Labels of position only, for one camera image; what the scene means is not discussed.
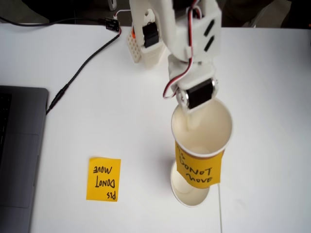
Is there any black controller board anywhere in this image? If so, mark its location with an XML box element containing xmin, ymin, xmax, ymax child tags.
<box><xmin>104</xmin><ymin>17</ymin><xmax>121</xmax><ymax>33</ymax></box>

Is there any yellow sticky note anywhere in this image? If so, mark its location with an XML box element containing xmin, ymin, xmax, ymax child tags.
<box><xmin>86</xmin><ymin>157</ymin><xmax>121</xmax><ymax>202</ymax></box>
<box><xmin>175</xmin><ymin>140</ymin><xmax>224</xmax><ymax>189</ymax></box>

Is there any dark grey laptop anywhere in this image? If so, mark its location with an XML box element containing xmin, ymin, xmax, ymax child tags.
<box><xmin>0</xmin><ymin>85</ymin><xmax>49</xmax><ymax>233</ymax></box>

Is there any black cable with barrel plug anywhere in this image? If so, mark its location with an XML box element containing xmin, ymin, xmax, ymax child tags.
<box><xmin>45</xmin><ymin>33</ymin><xmax>122</xmax><ymax>115</ymax></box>

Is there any brown paper cup with note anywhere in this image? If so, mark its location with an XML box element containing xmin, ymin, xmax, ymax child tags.
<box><xmin>171</xmin><ymin>98</ymin><xmax>234</xmax><ymax>162</ymax></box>

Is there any red white servo cable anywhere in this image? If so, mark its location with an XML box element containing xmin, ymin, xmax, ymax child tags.
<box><xmin>162</xmin><ymin>0</ymin><xmax>204</xmax><ymax>100</ymax></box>

